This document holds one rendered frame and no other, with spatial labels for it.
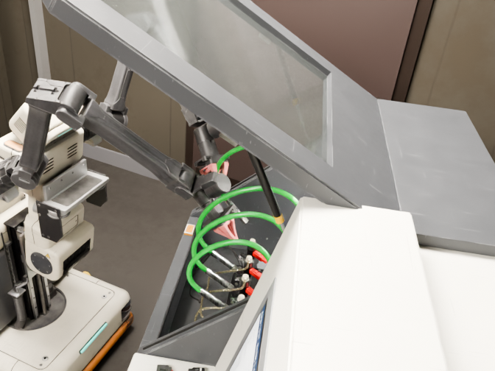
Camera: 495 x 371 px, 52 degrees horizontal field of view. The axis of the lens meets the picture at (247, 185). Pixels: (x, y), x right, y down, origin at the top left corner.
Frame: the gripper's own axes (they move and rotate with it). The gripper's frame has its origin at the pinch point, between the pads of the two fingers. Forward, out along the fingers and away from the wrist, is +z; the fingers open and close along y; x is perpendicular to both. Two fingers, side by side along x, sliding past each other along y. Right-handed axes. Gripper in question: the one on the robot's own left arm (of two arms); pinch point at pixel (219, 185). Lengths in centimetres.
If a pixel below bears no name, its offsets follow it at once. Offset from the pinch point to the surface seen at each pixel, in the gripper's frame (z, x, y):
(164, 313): 32.3, 16.1, -21.8
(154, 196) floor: -46, 181, 99
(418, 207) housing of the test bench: 27, -62, -2
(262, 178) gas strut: 12, -48, -31
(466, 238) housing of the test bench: 36, -70, -2
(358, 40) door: -71, 9, 133
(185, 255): 16.2, 24.7, -2.1
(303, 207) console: 21, -54, -30
